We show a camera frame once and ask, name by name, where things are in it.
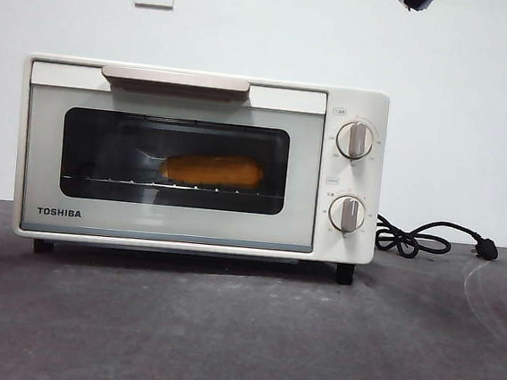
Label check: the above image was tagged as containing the white oven knob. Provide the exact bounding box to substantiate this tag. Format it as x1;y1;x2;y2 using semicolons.
334;120;376;162
326;193;368;235

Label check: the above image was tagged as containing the metal wire oven rack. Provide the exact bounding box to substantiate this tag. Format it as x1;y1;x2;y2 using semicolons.
63;172;277;201

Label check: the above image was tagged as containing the oven door with beige handle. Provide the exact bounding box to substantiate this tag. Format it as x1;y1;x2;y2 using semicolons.
15;58;330;255

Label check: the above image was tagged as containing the black power cable with plug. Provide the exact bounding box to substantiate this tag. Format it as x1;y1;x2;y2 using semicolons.
373;213;502;264

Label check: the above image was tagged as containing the white Toshiba toaster oven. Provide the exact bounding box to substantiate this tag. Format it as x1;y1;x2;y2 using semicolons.
7;52;393;288

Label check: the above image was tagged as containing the yellow corn cob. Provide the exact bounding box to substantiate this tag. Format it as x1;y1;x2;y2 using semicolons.
158;147;266;190

